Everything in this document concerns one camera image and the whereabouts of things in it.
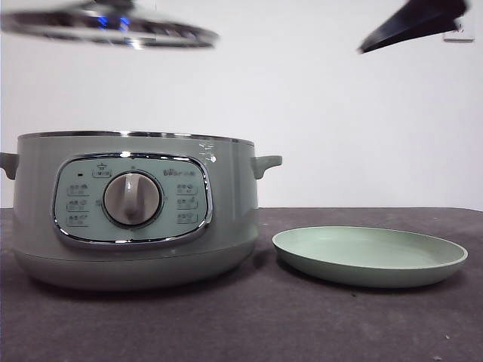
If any white wall socket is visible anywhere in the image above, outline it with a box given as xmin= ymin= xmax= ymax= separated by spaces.
xmin=443 ymin=15 xmax=475 ymax=43

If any pale green round plate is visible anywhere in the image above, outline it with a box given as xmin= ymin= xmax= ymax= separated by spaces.
xmin=271 ymin=225 xmax=469 ymax=290

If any glass lid with gold knob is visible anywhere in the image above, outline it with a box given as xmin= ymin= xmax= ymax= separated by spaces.
xmin=0 ymin=0 xmax=221 ymax=51

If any pale green electric steamer pot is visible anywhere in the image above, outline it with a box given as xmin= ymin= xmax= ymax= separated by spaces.
xmin=0 ymin=130 xmax=283 ymax=292

